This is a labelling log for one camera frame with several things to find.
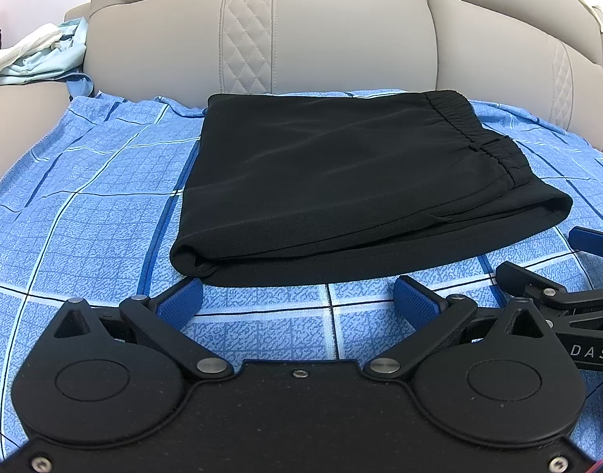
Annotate beige padded headboard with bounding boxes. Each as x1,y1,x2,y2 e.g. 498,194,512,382
0,0,603,198

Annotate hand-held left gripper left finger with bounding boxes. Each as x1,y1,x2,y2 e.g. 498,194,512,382
52,277,234,381

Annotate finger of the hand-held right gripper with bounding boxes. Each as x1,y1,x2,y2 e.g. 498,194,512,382
495,261,569,302
568,225,603,258

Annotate black pants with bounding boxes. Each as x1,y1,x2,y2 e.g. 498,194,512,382
168,88,574,287

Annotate white crumpled cloth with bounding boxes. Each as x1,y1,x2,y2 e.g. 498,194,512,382
0,22,66,86

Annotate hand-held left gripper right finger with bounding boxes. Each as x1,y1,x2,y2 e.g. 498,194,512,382
362,276,559,381

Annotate blue checked bed sheet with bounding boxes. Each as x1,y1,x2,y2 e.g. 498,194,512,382
0,88,603,460

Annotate light blue garment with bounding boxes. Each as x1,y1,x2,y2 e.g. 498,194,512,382
0,16,93,93

